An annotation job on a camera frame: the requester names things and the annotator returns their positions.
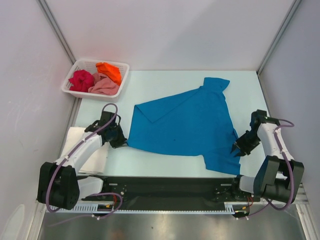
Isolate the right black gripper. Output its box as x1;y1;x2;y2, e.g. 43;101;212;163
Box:
231;130;261;157

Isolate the blue t-shirt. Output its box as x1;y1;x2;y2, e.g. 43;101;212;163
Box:
127;77;241;175

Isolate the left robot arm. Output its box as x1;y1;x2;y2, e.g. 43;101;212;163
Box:
37;110;127;213

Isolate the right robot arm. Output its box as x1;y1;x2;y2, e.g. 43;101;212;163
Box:
230;109;305;205

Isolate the white folded t-shirt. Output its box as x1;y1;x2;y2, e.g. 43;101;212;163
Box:
60;127;110;175

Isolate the pink crumpled t-shirt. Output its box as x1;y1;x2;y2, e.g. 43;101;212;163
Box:
88;72;120;96

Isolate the white plastic basket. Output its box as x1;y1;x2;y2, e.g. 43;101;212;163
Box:
61;59;130;103

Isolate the orange crumpled t-shirt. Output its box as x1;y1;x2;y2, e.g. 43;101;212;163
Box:
95;62;122;86

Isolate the magenta crumpled t-shirt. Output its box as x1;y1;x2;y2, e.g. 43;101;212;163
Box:
69;70;95;93

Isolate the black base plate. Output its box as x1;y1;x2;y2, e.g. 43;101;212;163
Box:
67;174;261;211

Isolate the white slotted cable duct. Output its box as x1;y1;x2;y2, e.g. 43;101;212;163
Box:
52;201;249;215

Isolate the aluminium frame rail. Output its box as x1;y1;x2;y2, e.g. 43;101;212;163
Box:
294;183;309;204

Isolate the right corner aluminium post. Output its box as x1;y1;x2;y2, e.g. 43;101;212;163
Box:
256;0;303;77

